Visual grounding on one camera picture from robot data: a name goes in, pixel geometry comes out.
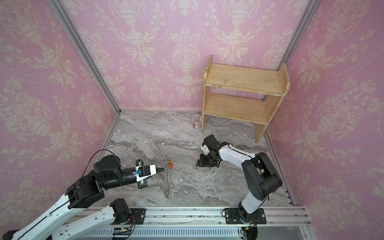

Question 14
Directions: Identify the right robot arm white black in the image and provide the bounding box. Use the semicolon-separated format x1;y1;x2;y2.
197;135;283;223

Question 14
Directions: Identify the clear plastic cup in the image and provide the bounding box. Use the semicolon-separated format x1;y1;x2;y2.
191;114;202;129

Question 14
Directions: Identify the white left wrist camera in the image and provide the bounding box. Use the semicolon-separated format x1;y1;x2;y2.
135;165;157;183

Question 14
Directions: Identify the wooden two-tier shelf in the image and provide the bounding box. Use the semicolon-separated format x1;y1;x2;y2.
201;56;291;143

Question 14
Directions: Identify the aluminium corner post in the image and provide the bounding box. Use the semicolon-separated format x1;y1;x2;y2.
262;0;322;101
48;0;121;115

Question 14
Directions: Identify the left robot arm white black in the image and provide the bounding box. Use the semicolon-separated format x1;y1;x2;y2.
3;154;165;240

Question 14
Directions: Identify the aluminium corner post right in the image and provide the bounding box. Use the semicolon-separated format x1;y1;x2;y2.
262;0;322;101

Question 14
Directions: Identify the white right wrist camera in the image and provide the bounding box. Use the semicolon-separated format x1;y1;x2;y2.
201;143;210;156

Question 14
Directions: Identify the aluminium corner post left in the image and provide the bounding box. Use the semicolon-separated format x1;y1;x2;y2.
48;0;121;115

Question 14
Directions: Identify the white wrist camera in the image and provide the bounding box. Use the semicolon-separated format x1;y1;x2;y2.
135;165;157;183
201;143;210;156

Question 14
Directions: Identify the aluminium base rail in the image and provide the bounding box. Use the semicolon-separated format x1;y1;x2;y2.
59;205;313;240

